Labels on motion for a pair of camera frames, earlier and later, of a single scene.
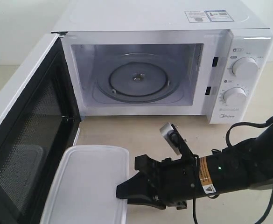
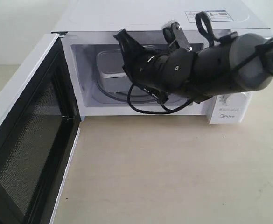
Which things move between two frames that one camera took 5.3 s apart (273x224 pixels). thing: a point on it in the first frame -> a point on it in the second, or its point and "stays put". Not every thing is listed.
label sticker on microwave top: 208,16 stays put
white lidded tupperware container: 84,191 -> 114,78
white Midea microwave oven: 170,58 stays put
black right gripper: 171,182 -> 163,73
